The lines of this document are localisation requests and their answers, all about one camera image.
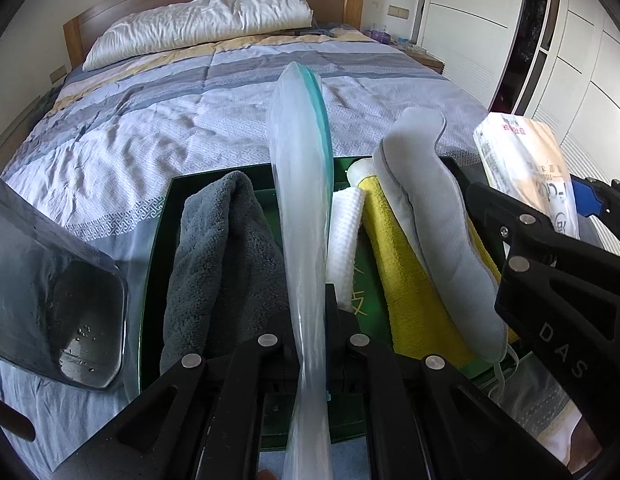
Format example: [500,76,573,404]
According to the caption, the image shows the beige radiator cover panel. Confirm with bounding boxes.
[0,95,40,171]

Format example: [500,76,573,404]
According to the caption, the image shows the clear zip bag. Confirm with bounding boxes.
[267,61,335,480]

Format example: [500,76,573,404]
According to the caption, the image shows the yellow towel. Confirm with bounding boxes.
[346,157,521,366]

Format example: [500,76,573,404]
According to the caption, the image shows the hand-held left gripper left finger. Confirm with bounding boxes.
[54,310,301,480]

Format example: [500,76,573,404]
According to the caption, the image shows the white pillow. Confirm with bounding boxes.
[82,0,313,72]

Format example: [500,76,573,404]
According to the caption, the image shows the wooden nightstand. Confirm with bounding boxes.
[362,25,445,73]

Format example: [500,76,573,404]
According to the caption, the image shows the white wardrobe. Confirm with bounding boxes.
[412,0,620,251]

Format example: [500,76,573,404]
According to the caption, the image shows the dark grey cloth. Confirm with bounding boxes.
[32,87,58,121]

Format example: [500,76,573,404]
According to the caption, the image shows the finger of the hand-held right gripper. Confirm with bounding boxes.
[572,177,620,221]
[465,182,541,246]

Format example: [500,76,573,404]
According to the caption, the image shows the striped bed blanket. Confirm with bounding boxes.
[0,25,606,480]

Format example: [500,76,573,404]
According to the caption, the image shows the tissue packet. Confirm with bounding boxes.
[473,112,582,240]

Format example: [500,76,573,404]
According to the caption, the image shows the grey eye mask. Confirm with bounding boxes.
[372,106,521,401]

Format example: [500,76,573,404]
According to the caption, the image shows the grey pitcher with wooden handle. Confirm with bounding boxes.
[0,167,128,443]

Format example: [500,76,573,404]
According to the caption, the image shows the white cloth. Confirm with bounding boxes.
[327,187,367,311]

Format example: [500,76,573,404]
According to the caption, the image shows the grey towel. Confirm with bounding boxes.
[160,170,291,376]

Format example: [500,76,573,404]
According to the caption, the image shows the green tray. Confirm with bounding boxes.
[137,155,541,448]

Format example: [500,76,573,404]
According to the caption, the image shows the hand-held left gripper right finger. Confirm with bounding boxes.
[324,282,566,480]

